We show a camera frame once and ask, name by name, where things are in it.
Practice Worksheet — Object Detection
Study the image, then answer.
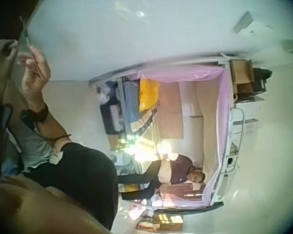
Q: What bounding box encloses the grey cloth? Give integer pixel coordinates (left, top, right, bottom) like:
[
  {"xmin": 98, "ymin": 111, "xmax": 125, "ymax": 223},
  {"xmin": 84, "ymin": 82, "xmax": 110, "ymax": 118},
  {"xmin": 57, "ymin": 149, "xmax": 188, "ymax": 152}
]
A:
[{"xmin": 3, "ymin": 119, "xmax": 64, "ymax": 175}]

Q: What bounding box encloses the person's left hand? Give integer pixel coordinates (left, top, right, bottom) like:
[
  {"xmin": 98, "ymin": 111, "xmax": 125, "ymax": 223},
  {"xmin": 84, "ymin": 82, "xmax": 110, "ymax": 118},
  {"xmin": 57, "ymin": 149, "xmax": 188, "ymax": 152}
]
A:
[{"xmin": 0, "ymin": 39, "xmax": 19, "ymax": 74}]

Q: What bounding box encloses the black wrist band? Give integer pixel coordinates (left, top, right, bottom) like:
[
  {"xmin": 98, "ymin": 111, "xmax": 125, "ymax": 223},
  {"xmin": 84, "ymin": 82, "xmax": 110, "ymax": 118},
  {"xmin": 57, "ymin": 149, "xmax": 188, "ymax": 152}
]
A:
[{"xmin": 19, "ymin": 102, "xmax": 50, "ymax": 131}]

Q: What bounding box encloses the thin dark pen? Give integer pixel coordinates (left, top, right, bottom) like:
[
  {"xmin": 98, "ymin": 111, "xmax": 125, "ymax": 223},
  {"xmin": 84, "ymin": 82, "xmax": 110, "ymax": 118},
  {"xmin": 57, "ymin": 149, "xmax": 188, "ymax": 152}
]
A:
[{"xmin": 19, "ymin": 16, "xmax": 44, "ymax": 77}]

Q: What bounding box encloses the stack of cardboard boxes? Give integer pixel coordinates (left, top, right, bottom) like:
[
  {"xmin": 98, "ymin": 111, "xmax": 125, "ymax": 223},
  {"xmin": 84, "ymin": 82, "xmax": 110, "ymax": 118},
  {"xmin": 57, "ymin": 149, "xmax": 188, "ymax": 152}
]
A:
[{"xmin": 229, "ymin": 58, "xmax": 255, "ymax": 96}]

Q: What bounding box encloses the black suitcase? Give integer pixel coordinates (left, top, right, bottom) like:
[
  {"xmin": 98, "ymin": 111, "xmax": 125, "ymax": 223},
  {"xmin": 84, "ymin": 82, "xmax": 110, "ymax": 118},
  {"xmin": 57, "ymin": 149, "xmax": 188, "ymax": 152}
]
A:
[{"xmin": 99, "ymin": 103, "xmax": 125, "ymax": 135}]

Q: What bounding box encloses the white wall box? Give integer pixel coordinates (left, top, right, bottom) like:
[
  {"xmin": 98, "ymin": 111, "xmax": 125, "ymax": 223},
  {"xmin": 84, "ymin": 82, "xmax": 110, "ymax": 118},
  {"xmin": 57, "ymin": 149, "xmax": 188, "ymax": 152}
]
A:
[{"xmin": 232, "ymin": 11, "xmax": 259, "ymax": 34}]

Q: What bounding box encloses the black bag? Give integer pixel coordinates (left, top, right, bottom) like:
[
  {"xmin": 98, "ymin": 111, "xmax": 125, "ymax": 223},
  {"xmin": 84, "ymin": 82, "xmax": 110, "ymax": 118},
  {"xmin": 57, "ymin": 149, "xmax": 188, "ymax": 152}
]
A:
[{"xmin": 251, "ymin": 67, "xmax": 273, "ymax": 94}]

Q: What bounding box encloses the bunk bed with pink net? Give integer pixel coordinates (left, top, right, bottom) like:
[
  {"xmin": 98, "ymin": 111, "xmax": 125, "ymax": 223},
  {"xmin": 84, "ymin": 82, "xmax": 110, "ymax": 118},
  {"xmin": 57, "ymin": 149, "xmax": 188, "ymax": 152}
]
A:
[{"xmin": 88, "ymin": 51, "xmax": 245, "ymax": 215}]

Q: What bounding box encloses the person's right hand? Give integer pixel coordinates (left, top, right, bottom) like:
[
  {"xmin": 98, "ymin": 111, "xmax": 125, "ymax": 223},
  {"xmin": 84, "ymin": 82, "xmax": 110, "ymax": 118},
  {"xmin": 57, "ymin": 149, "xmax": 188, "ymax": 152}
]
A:
[{"xmin": 16, "ymin": 45, "xmax": 52, "ymax": 109}]

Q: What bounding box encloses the white cabinet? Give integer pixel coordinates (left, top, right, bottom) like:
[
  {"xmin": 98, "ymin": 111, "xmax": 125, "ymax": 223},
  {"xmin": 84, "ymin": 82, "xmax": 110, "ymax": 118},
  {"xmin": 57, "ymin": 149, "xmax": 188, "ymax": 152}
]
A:
[{"xmin": 230, "ymin": 95, "xmax": 266, "ymax": 122}]

